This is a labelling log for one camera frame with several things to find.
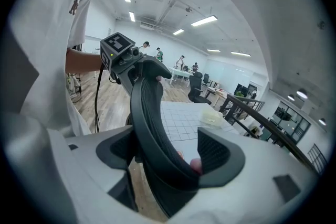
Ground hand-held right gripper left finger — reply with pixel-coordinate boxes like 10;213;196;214
96;126;139;212

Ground wooden-top table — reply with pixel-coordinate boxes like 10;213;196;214
206;86;229;109

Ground ceiling air conditioner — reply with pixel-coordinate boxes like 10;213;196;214
139;21;155;31

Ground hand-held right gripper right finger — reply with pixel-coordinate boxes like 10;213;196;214
196;127;246;189

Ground black metal grille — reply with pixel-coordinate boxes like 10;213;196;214
306;142;329;176

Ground black framed glass partition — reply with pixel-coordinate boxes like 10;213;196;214
269;100;312;145

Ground dark metal railing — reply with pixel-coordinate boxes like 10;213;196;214
219;93;320;174

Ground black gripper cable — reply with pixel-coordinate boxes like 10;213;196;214
93;63;104;134

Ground black office chair with headrest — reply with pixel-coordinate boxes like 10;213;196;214
187;71;213;106

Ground person's white t-shirt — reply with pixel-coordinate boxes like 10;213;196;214
7;0;99;137

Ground long white table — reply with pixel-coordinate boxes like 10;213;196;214
167;66;196;86

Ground translucent plastic box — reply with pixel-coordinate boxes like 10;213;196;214
199;108;225;127

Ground person's left forearm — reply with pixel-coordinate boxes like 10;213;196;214
65;47;104;73

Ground white grid desk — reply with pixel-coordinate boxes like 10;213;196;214
159;101;241;164

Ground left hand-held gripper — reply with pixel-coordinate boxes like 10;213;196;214
99;31;173;93

